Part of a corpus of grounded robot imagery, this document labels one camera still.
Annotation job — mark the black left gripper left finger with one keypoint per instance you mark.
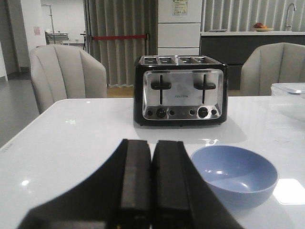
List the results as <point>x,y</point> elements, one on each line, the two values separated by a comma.
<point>116,196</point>

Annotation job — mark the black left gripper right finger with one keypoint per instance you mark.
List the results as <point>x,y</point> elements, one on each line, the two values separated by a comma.
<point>181,199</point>

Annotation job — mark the blue bowl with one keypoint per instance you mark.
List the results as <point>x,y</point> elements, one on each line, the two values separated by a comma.
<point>240,178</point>

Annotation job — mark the black chrome four-slot toaster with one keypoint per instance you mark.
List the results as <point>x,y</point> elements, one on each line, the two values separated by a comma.
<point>180,90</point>

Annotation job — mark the beige armchair left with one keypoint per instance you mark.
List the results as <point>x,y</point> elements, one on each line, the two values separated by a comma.
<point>61,72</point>

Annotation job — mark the beige armchair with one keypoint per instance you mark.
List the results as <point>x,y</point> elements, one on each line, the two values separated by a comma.
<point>272,63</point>
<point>61,72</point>

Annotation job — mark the clear plastic storage container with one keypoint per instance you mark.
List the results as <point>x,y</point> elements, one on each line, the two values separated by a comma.
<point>289,99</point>

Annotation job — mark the dark kitchen counter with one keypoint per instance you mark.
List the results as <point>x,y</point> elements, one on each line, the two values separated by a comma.
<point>234,48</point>

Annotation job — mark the red barrier belt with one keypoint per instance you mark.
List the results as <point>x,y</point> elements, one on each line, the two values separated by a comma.
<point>124,37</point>

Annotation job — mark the white refrigerator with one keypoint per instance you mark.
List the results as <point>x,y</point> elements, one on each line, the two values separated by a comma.
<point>179,35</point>

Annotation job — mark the beige armchair right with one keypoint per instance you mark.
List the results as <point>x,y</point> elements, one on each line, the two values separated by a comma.
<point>272,63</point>

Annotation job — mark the metal cart in background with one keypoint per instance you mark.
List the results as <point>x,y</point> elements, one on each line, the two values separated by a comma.
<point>56,37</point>

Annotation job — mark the beige curtain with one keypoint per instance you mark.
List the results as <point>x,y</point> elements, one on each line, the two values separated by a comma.
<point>118,18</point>

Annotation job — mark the fruit bowl on counter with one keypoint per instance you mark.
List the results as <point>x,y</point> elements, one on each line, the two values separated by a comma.
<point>259,27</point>

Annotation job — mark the green notice on refrigerator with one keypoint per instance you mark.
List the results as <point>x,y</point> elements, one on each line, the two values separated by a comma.
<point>179,7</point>

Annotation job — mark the chrome faucet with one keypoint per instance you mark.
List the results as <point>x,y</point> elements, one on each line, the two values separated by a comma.
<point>290,16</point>

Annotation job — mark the pink paper on wall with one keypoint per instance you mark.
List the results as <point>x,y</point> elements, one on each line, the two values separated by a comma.
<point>37,30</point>

